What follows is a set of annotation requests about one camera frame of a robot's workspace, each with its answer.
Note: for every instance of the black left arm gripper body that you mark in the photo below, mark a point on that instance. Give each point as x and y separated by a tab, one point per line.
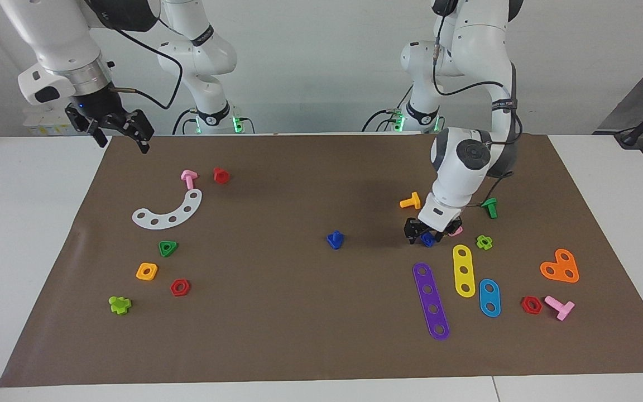
413	226

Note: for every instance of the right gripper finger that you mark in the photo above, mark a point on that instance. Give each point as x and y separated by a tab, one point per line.
101	139
143	145

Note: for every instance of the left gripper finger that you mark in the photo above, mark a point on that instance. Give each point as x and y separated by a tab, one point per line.
440	237
411	238

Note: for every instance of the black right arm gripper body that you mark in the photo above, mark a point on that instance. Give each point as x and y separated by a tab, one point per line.
101	114

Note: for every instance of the blue square nut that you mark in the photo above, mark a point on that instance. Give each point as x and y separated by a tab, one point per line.
427	240

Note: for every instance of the blue triangle-head screw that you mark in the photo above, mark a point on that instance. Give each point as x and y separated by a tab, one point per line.
335	241

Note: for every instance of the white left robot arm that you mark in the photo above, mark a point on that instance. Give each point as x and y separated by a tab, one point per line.
461	178

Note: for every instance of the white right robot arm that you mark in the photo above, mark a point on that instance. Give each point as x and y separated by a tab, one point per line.
53	39

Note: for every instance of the pink square nut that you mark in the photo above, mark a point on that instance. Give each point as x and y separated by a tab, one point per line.
457	231

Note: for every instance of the orange plastic screw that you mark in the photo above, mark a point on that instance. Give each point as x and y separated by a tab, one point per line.
411	202

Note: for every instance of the lime green flower nut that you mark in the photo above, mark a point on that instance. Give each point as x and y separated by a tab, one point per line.
480	244

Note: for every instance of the pink plastic screw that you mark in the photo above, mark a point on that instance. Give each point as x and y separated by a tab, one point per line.
189	177
561	308

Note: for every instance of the green plastic screw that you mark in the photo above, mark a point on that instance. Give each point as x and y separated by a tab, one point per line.
491	208

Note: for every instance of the red plastic screw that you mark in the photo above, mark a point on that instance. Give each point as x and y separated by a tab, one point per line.
220	176

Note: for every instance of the green triangle nut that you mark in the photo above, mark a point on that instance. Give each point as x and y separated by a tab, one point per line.
162	251

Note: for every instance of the red hexagon nut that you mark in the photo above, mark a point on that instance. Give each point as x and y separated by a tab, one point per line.
173	288
524	306

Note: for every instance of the orange square nut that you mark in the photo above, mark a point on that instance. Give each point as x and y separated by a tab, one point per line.
139	273

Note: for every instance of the lime green cross screw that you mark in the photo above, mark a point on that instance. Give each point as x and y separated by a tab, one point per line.
119	305

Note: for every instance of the yellow three-hole strip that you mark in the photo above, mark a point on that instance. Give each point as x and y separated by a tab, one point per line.
464	261

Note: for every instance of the purple four-hole strip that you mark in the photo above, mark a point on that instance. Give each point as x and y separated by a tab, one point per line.
430	300

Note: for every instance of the white box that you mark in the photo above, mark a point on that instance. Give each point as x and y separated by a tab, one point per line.
37	125

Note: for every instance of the blue two-hole strip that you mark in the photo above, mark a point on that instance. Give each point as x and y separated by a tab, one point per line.
489	298

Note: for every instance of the white curved plate with holes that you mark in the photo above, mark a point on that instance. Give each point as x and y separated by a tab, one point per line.
163	221

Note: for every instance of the orange heart plate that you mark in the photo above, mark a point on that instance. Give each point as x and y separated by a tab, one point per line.
560	268

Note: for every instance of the brown table mat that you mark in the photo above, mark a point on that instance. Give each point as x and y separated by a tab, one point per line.
299	307

